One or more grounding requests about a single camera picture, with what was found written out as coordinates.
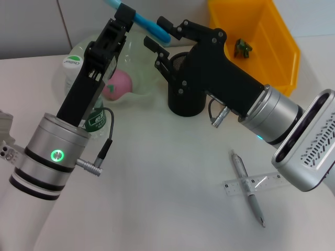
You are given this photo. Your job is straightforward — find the right gripper connector cable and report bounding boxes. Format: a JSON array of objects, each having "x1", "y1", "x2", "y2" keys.
[{"x1": 208, "y1": 98, "x2": 231, "y2": 128}]

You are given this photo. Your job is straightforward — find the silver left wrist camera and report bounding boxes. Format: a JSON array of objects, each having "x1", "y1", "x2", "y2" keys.
[{"x1": 0, "y1": 109, "x2": 26, "y2": 164}]

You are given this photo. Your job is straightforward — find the yellow plastic storage bin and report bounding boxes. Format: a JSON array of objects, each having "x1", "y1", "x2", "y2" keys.
[{"x1": 208, "y1": 0, "x2": 302, "y2": 97}]

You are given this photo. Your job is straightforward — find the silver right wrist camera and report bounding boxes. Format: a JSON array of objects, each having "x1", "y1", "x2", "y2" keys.
[{"x1": 271, "y1": 88, "x2": 335, "y2": 193}]

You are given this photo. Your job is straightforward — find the pink peach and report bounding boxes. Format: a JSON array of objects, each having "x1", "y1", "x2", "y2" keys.
[{"x1": 102, "y1": 69, "x2": 133, "y2": 101}]

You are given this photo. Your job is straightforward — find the black mesh pen cup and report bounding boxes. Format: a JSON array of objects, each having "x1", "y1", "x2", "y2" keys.
[{"x1": 167, "y1": 51, "x2": 210, "y2": 117}]

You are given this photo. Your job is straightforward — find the grey ballpoint pen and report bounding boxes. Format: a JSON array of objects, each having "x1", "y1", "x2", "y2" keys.
[{"x1": 230, "y1": 149, "x2": 266, "y2": 229}]

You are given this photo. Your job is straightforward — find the transparent plastic ruler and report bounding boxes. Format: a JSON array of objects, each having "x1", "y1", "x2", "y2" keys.
[{"x1": 223, "y1": 171, "x2": 291, "y2": 197}]

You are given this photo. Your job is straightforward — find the blue teal scissors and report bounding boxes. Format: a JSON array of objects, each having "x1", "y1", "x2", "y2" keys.
[{"x1": 104, "y1": 0, "x2": 172, "y2": 45}]

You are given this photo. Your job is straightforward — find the translucent green fruit plate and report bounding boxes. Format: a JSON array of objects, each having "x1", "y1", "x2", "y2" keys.
[{"x1": 53, "y1": 30, "x2": 168, "y2": 105}]

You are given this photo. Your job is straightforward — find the green plastic wrapper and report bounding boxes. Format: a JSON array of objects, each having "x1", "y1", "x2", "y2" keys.
[{"x1": 233, "y1": 38, "x2": 253, "y2": 59}]

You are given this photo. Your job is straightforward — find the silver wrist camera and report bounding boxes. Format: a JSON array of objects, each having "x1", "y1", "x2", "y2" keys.
[
  {"x1": 271, "y1": 88, "x2": 335, "y2": 193},
  {"x1": 0, "y1": 109, "x2": 26, "y2": 164}
]

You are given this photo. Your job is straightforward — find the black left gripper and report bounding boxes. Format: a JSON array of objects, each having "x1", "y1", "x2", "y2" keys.
[{"x1": 56, "y1": 39, "x2": 127, "y2": 129}]

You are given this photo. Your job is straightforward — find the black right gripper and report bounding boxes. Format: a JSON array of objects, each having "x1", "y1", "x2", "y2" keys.
[{"x1": 143, "y1": 16, "x2": 265, "y2": 117}]

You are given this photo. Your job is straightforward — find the clear green-label water bottle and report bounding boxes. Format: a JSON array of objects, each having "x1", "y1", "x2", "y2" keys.
[{"x1": 62, "y1": 54, "x2": 109, "y2": 141}]

